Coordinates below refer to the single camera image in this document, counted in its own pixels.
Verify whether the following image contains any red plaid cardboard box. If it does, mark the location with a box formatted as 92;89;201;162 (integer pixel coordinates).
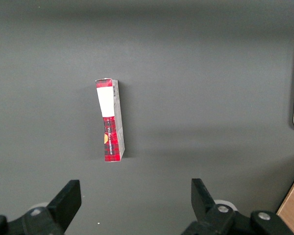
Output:
95;78;126;163

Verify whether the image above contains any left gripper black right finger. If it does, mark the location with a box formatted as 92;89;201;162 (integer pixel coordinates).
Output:
181;178;294;235

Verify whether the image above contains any oak wooden drawer cabinet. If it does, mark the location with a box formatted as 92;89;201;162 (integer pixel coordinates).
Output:
276;166;294;235

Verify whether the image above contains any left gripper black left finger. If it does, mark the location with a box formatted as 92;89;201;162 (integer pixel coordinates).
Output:
0;180;82;235

